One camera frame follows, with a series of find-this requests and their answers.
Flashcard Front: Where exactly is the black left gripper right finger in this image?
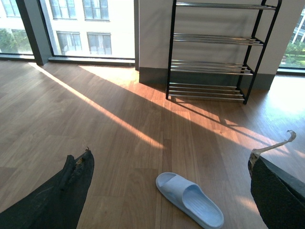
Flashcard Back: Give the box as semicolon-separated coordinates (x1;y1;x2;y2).
248;130;305;229

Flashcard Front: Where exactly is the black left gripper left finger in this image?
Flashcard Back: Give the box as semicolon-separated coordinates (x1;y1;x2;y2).
0;149;94;229

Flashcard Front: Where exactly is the light blue slide sandal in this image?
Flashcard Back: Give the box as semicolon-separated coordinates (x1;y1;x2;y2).
156;172;224;229

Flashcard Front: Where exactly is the black metal shoe rack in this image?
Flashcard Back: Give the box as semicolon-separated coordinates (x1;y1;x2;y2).
166;0;282;104

